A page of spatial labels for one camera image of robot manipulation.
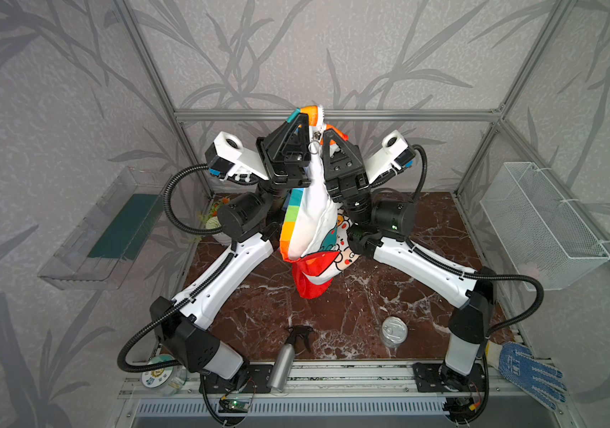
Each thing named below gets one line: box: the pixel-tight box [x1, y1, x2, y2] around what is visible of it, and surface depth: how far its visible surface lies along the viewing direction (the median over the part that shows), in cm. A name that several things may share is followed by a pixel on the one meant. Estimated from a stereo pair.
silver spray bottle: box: [266, 324, 314, 393], surface depth 76 cm
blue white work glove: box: [485, 338, 568, 412], surface depth 76 cm
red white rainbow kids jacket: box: [280, 105, 358, 299], surface depth 49 cm
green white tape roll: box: [140, 353, 189, 396], surface depth 68 cm
